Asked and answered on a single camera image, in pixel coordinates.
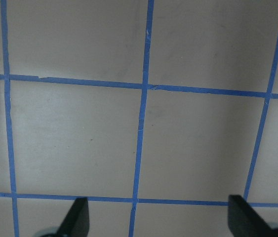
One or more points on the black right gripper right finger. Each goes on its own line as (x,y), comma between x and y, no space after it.
(243,220)

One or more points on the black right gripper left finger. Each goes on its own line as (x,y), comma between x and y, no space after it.
(76,223)

